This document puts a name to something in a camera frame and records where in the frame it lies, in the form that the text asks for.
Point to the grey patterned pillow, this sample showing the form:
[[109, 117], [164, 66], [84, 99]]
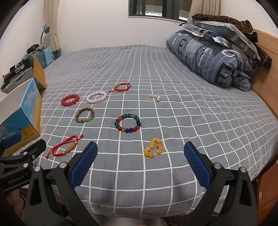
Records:
[[229, 32]]

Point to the teal desk lamp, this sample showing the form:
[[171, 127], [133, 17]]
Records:
[[46, 29]]

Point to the brown blanket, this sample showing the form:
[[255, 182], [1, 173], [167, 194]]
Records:
[[245, 27]]

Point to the beige curtain right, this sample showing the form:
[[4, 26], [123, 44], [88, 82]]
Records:
[[210, 7]]

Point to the teal storage case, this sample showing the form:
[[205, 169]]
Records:
[[45, 57]]

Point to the blue yellow cardboard box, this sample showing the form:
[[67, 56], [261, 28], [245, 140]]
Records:
[[21, 110]]

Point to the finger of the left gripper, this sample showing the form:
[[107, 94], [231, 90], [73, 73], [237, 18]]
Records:
[[10, 141], [33, 151]]

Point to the grey clutter pile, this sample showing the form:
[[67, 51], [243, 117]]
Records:
[[22, 71]]

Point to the dark framed window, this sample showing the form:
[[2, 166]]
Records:
[[170, 9]]

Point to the rolled grey blue duvet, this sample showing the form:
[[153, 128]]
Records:
[[217, 64]]

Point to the grey checked bed sheet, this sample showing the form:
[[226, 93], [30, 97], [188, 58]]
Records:
[[140, 170]]

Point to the wooden headboard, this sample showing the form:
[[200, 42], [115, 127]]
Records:
[[265, 81]]

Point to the white pearl earrings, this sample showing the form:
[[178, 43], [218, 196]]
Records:
[[155, 97]]

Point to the beige curtain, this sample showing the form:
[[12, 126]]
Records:
[[210, 7], [51, 14]]

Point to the beige curtain left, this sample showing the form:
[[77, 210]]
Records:
[[51, 14]]

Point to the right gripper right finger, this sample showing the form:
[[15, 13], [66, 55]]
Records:
[[239, 207]]

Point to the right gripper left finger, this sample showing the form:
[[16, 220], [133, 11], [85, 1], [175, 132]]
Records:
[[51, 197]]

